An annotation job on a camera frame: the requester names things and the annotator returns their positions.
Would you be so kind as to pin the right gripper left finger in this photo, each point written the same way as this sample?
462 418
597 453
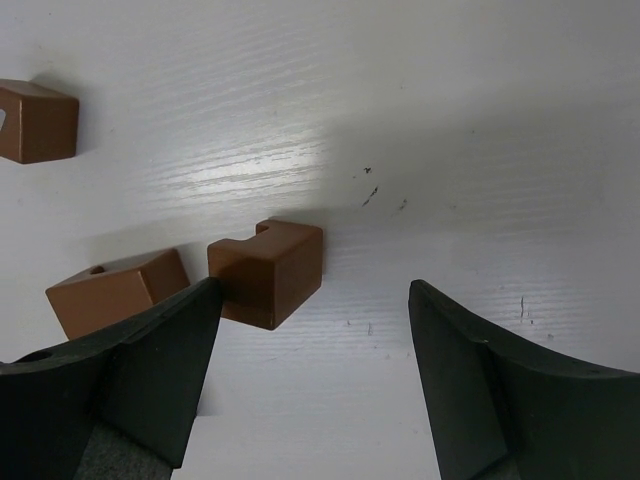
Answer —
118 403

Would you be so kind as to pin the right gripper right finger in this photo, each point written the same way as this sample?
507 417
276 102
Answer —
503 407

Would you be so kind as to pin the brown wood block long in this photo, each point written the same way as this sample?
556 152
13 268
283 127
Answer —
108 293

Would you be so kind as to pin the brown wood block small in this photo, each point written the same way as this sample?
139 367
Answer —
40 124

